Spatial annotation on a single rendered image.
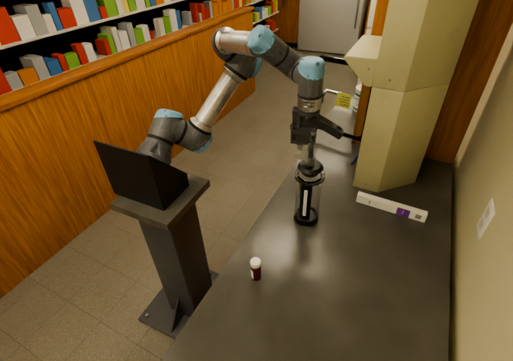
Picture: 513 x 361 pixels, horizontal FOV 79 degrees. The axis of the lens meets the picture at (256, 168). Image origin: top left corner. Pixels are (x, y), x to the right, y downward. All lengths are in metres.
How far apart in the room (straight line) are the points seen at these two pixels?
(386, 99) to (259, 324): 0.88
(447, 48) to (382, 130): 0.34
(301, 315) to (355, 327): 0.16
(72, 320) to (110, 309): 0.22
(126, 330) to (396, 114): 1.89
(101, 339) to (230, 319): 1.33
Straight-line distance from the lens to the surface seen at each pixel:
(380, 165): 1.39
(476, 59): 1.59
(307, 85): 0.95
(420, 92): 1.29
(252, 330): 1.03
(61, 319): 2.47
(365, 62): 1.22
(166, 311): 2.20
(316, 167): 1.11
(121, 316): 2.30
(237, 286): 1.10
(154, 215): 1.39
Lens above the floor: 1.87
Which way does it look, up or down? 37 degrees down
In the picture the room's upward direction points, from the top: 2 degrees counter-clockwise
